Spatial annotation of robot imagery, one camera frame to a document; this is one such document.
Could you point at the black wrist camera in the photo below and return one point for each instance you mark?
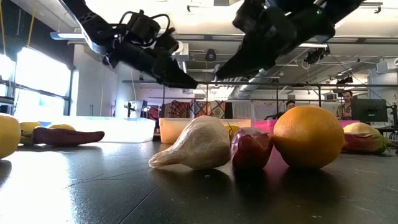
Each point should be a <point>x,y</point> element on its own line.
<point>141,28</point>
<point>248,15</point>

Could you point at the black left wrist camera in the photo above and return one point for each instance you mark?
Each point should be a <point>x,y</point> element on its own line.
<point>141,28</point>

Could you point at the colourful patterned cloth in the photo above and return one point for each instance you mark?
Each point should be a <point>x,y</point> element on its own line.
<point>202,109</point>

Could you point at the black equipment stand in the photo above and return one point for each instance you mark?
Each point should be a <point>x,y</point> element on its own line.
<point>395,115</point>

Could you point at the white ceiling air unit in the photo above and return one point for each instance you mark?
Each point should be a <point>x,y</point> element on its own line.
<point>184,49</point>

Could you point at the black ceiling spotlight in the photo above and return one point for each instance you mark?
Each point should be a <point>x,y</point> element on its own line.
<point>211,55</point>

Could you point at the translucent orange plastic bin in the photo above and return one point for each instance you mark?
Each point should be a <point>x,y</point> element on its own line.
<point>169,130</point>

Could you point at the translucent white plastic bin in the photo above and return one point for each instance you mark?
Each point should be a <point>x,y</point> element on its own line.
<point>130,130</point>

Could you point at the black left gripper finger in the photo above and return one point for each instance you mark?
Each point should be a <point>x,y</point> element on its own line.
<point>174,83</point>
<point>175,71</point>

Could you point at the black metal rack frame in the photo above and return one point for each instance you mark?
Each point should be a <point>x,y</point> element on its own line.
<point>264,83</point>

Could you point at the white garlic bulb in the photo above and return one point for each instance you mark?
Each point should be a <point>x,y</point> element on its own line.
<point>202,146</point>

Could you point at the long ceiling light fixture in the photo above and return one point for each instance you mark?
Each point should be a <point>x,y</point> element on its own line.
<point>314,45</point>
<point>66,35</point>

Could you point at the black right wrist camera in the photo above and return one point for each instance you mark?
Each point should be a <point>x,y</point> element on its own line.
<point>248,15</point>

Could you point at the black window frame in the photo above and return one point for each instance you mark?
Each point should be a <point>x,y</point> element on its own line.
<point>66,99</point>

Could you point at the yellow lemon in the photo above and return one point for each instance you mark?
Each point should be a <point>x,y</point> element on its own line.
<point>232,130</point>
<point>28,128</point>
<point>61,127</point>
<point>362,128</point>
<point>7,135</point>

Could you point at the black track light cluster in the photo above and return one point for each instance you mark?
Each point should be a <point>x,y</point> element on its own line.
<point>315,56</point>

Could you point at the round orange fruit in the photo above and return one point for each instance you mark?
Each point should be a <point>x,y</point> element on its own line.
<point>309,137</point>

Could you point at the white wall air unit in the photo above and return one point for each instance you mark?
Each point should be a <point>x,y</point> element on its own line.
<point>387,66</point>

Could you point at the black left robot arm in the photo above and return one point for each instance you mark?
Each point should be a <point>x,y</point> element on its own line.
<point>93,28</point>

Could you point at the grey overhead frame beam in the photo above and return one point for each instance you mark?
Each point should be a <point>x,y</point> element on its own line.
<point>211,37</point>

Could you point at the black background monitor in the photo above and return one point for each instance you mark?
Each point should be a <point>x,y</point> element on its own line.
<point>370,110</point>

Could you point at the white round column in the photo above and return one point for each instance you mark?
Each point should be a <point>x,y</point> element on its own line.
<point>126,93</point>

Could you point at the silver ventilation duct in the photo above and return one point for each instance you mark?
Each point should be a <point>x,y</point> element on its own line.
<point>252,84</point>

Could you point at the translucent pink plastic bin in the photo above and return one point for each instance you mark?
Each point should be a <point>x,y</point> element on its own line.
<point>264,126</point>

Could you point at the black device on stand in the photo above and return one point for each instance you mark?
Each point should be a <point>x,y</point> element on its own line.
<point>129,109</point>

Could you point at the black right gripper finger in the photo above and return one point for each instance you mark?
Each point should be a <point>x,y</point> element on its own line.
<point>264,63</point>
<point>248,57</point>

